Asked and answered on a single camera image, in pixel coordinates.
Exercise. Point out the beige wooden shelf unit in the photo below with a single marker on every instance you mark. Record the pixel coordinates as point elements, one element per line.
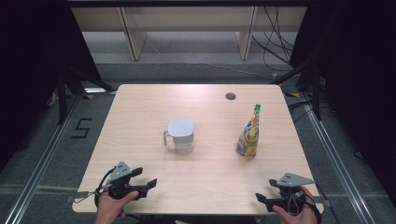
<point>134,37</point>

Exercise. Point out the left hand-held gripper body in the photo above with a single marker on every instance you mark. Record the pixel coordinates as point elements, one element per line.
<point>122,179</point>

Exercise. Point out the yellow pouch with green cap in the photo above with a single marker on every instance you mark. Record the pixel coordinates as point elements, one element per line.
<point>249,138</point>

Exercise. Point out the black metal stand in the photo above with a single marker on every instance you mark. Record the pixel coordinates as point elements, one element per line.
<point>62,96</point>
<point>316,93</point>

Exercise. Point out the person's left hand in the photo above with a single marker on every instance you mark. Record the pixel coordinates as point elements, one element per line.
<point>109,210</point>

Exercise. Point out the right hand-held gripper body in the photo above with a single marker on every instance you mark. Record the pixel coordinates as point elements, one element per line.
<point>291,186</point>

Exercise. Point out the aluminium floor rail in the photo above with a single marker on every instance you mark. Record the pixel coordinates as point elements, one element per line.
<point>40,165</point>
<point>339,168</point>

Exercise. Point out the person's right hand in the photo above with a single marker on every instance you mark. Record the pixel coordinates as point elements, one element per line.
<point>306,216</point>

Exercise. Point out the yellow black floor tape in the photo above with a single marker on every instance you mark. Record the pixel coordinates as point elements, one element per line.
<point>292,94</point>

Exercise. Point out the dark curtain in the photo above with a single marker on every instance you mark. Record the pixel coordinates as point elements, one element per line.
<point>31,62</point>
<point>358,77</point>

